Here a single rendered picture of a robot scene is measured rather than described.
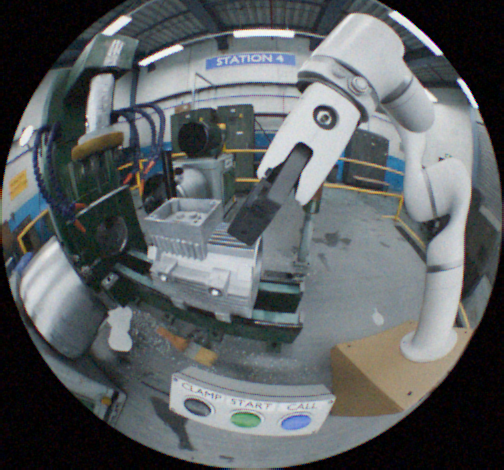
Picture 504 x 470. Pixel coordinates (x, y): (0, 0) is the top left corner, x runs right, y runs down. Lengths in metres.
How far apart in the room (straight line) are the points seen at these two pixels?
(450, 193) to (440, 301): 0.21
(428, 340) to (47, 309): 0.71
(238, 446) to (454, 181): 0.73
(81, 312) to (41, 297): 0.10
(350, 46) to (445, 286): 0.39
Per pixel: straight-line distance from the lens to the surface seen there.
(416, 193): 0.42
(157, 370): 0.53
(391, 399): 0.32
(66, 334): 0.40
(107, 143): 0.45
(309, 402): 0.19
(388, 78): 0.19
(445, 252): 0.39
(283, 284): 0.45
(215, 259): 0.28
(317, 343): 0.52
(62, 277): 0.37
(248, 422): 0.20
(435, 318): 0.41
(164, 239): 0.31
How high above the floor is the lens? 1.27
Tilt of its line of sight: 28 degrees down
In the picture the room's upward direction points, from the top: straight up
